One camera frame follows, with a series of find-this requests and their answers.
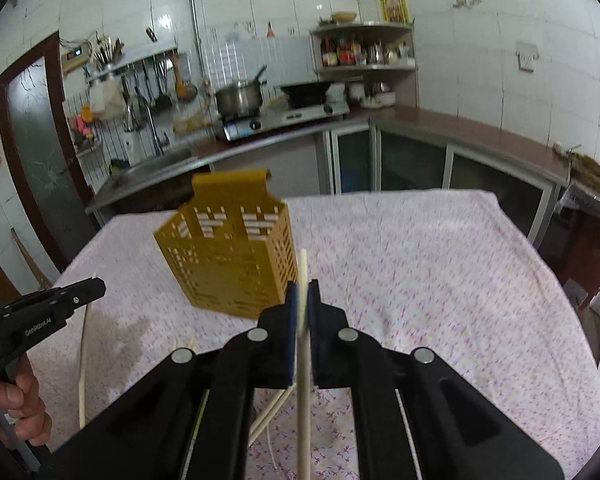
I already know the cream chopstick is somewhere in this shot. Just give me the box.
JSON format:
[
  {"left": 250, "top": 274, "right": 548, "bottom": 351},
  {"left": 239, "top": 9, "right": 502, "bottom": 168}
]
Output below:
[
  {"left": 78, "top": 304, "right": 91, "bottom": 430},
  {"left": 248, "top": 386, "right": 294, "bottom": 448},
  {"left": 297, "top": 249, "right": 312, "bottom": 480}
]

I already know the kitchen counter with cabinets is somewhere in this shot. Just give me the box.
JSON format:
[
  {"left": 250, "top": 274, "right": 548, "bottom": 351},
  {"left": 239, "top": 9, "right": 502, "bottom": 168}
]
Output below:
[{"left": 86, "top": 106, "right": 569, "bottom": 245}]

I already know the person's left hand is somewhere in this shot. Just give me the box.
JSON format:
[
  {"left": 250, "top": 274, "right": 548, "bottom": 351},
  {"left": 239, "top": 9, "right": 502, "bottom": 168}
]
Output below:
[{"left": 0, "top": 356, "right": 53, "bottom": 446}]

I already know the cream chopstick under gripper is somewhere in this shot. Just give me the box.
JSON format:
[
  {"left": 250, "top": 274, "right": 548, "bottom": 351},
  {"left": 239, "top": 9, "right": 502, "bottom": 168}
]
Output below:
[{"left": 248, "top": 386, "right": 294, "bottom": 448}]

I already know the yellow perforated utensil holder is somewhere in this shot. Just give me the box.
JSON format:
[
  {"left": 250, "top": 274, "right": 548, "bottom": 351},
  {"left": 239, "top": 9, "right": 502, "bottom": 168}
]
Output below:
[{"left": 154, "top": 169, "right": 298, "bottom": 320}]

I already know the pink floral tablecloth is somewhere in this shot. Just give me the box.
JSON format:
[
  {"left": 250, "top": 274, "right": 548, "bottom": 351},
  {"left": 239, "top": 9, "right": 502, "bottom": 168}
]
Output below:
[{"left": 29, "top": 191, "right": 600, "bottom": 478}]

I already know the dark brown door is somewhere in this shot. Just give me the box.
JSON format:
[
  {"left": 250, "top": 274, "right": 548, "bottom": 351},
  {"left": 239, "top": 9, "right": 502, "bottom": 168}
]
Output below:
[{"left": 0, "top": 32, "right": 98, "bottom": 272}]

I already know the silver gas stove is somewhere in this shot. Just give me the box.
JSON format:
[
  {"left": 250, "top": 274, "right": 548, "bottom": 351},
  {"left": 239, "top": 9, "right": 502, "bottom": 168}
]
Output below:
[{"left": 216, "top": 102, "right": 350, "bottom": 141}]

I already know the steel cooking pot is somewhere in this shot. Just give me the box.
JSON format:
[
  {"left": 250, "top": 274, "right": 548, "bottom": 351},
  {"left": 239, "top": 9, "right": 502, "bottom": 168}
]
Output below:
[{"left": 214, "top": 65, "right": 268, "bottom": 120}]

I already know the black wok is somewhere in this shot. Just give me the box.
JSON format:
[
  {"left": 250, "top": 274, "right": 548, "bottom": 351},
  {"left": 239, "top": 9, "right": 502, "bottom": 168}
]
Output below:
[{"left": 279, "top": 81, "right": 332, "bottom": 110}]

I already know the steel sink faucet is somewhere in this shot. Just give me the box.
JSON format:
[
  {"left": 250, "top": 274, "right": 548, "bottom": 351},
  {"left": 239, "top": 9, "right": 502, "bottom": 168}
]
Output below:
[{"left": 135, "top": 94, "right": 170, "bottom": 156}]

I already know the corner shelf with jars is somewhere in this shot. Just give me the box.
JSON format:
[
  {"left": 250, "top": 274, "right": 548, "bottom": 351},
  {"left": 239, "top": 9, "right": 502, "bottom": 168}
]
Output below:
[{"left": 309, "top": 21, "right": 418, "bottom": 107}]

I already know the broom on counter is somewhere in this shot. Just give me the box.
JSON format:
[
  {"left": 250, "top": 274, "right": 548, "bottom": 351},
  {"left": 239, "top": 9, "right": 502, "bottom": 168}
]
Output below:
[{"left": 552, "top": 142, "right": 600, "bottom": 188}]

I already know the wall utensil rack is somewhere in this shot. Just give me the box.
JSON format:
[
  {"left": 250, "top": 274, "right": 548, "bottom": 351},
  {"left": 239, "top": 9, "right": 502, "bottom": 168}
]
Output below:
[{"left": 62, "top": 28, "right": 198, "bottom": 125}]

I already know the yellow wall poster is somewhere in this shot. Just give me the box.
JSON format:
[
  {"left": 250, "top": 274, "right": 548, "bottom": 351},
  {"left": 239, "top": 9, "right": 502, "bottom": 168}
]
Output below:
[{"left": 379, "top": 0, "right": 410, "bottom": 25}]

